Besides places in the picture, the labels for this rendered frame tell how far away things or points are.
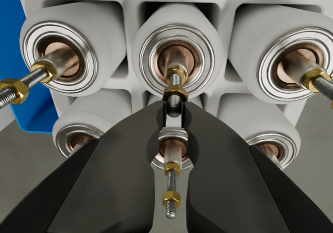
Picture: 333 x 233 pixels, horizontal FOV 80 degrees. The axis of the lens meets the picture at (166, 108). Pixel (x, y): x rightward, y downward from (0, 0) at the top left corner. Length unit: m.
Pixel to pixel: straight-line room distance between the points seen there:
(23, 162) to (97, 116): 0.60
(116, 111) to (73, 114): 0.06
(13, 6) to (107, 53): 0.33
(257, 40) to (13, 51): 0.44
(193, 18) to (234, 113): 0.15
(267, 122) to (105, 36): 0.21
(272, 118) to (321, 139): 0.43
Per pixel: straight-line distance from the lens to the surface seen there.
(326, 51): 0.24
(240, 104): 0.30
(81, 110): 0.28
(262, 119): 0.27
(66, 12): 0.23
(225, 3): 0.27
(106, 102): 0.30
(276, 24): 0.22
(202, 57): 0.20
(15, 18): 0.52
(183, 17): 0.20
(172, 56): 0.19
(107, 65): 0.23
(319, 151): 0.73
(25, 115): 0.53
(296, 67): 0.22
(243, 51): 0.24
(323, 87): 0.20
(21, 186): 0.96
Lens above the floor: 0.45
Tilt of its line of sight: 58 degrees down
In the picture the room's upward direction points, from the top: 174 degrees counter-clockwise
